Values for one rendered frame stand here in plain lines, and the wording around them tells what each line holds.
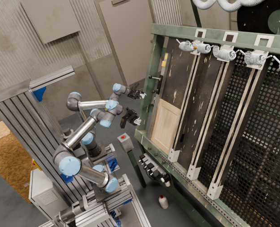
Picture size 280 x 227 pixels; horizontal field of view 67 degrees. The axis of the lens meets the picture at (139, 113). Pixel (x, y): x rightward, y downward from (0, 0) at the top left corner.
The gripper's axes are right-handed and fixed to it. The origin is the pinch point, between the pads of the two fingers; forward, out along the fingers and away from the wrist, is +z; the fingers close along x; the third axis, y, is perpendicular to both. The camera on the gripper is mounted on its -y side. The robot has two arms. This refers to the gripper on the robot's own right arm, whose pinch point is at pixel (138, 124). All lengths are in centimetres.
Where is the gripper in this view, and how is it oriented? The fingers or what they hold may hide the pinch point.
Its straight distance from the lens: 172.4
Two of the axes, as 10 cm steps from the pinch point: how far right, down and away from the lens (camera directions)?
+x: -3.6, -6.1, 7.0
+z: 6.2, 4.1, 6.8
